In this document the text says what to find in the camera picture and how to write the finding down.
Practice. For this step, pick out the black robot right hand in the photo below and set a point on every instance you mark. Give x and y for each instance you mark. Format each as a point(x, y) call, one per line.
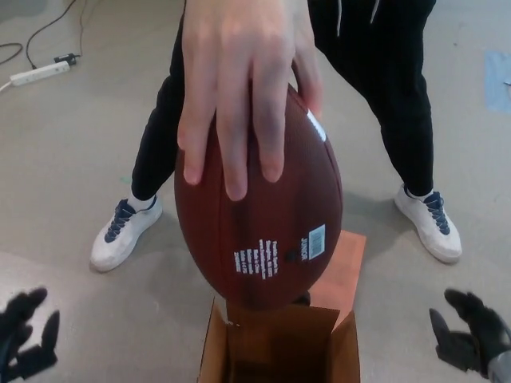
point(479, 339)

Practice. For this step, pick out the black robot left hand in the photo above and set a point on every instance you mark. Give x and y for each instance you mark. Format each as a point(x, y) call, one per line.
point(20, 343)

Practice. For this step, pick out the person right hand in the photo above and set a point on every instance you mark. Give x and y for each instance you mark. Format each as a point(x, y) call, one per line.
point(235, 60)

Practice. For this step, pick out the brown leather junior football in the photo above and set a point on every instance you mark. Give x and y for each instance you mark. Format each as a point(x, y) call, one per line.
point(259, 223)

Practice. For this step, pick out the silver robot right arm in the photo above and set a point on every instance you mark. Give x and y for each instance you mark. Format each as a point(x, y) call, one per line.
point(502, 369)

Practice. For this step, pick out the white sneaker navy laces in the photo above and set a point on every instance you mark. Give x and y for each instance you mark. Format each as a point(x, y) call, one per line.
point(120, 239)
point(433, 227)

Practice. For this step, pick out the open brown cardboard box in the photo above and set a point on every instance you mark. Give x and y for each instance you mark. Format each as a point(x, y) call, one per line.
point(339, 271)

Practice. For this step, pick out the white sock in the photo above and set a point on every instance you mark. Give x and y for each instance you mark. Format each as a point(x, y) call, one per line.
point(415, 192)
point(140, 202)

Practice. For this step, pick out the black jogger trousers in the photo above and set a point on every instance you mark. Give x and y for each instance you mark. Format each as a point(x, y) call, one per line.
point(399, 99)

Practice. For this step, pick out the black power adapter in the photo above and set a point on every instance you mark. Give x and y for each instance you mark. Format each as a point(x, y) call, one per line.
point(66, 58)

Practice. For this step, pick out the black hand air pump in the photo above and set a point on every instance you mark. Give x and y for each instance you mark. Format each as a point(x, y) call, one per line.
point(301, 299)

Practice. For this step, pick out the white power strip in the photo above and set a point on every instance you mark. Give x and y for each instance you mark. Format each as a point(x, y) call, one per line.
point(40, 73)

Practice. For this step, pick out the blue tape patch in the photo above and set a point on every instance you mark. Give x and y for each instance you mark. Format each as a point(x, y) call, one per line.
point(497, 80)

